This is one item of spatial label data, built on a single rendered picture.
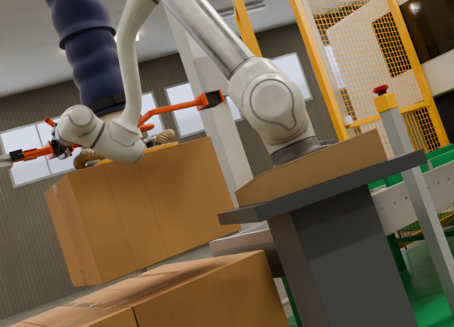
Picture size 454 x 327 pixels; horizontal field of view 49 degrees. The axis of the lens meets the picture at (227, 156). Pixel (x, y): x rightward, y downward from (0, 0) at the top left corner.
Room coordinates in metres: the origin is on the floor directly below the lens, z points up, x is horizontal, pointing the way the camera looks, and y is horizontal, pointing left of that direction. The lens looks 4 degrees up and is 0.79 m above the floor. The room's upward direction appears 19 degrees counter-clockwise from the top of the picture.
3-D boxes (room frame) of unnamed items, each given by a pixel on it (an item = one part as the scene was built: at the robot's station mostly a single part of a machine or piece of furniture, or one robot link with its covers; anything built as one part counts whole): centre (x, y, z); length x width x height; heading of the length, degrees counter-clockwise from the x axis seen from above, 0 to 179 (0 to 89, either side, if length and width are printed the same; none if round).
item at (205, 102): (1.98, 0.00, 1.18); 0.09 x 0.08 x 0.05; 32
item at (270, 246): (2.29, 0.02, 0.48); 0.70 x 0.03 x 0.15; 34
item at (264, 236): (2.29, 0.02, 0.58); 0.70 x 0.03 x 0.06; 34
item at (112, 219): (2.04, 0.40, 0.85); 0.60 x 0.40 x 0.40; 123
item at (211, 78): (3.47, -0.08, 1.62); 0.20 x 0.05 x 0.30; 124
